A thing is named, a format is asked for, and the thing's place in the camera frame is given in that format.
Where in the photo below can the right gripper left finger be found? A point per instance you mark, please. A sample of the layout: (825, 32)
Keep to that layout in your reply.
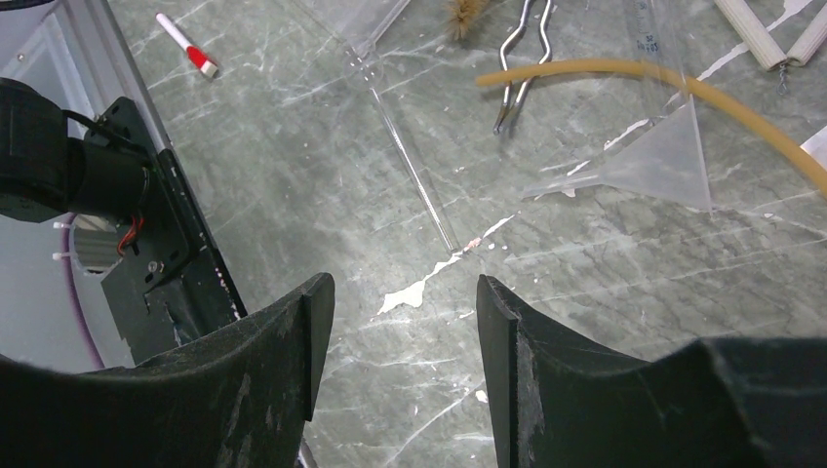
(237, 397)

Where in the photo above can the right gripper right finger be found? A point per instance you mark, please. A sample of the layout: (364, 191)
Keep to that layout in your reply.
(560, 399)

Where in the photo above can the yellow rubber tube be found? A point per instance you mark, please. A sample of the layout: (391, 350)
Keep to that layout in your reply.
(807, 165)

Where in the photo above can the clear plastic funnel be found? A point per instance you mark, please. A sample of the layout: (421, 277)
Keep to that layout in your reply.
(666, 162)

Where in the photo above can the white paper packet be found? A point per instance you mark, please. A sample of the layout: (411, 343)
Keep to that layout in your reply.
(816, 147)

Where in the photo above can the glass stirring rod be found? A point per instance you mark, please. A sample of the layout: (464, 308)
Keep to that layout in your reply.
(365, 73)

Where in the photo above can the red white marker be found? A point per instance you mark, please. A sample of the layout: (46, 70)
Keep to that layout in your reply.
(205, 65)

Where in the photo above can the clear graduated cylinder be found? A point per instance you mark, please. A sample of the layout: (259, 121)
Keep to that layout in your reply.
(654, 46)

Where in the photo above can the metal crucible tongs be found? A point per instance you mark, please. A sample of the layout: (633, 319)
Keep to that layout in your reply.
(529, 33)

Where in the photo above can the clear well plate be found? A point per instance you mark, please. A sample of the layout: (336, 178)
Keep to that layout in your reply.
(358, 23)

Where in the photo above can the tan bottle brush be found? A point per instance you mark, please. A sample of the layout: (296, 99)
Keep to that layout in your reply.
(462, 15)

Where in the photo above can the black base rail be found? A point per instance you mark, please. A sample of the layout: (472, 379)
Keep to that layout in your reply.
(56, 161)

